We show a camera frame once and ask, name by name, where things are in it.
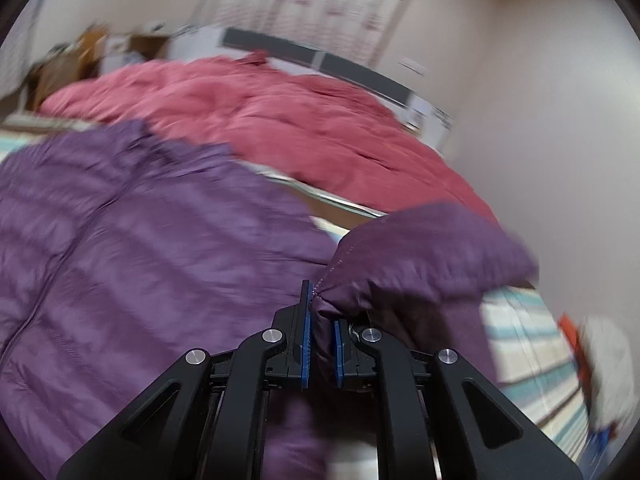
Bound purple quilted down jacket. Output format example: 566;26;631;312
0;118;540;480

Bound striped bed sheet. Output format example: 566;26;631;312
0;112;591;461

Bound red quilted comforter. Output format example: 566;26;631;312
39;52;495;219

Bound white orange cloth bundle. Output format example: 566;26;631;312
558;314;639;442

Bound white grey bed headboard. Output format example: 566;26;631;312
166;26;451;152

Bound patterned white curtain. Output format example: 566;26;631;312
202;0;408;66

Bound wooden bedside desk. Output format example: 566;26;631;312
25;25;170;112

